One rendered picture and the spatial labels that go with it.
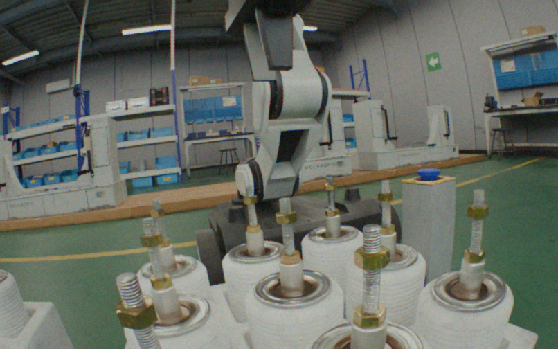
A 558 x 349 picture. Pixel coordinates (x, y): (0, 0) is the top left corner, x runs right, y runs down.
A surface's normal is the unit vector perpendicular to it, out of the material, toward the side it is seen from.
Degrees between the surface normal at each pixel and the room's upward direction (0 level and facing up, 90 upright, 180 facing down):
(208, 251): 49
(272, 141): 125
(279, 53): 90
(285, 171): 55
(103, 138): 90
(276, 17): 90
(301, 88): 95
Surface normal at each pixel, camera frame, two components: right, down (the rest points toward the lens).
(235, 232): 0.18, -0.66
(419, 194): -0.93, 0.12
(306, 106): 0.31, 0.72
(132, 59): 0.34, 0.05
